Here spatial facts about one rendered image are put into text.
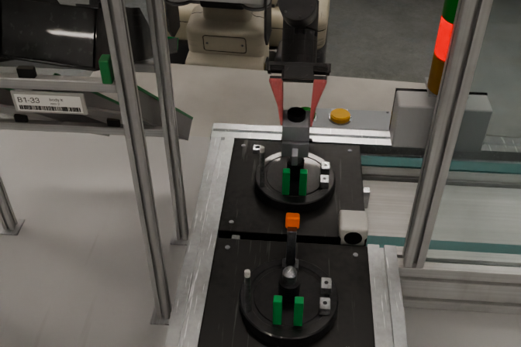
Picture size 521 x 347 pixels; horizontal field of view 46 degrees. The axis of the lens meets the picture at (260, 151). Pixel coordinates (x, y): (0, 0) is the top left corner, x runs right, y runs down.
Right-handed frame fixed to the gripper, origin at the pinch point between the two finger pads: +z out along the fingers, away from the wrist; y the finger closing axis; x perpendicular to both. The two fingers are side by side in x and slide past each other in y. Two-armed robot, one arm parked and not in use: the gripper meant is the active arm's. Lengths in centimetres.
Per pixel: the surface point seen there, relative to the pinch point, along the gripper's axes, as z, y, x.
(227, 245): 20.2, -9.9, -4.3
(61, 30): -8.7, -28.2, -28.0
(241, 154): 6.1, -10.0, 13.5
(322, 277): 22.6, 4.7, -12.4
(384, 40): -55, 44, 246
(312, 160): 6.6, 3.1, 10.1
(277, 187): 11.2, -2.8, 4.1
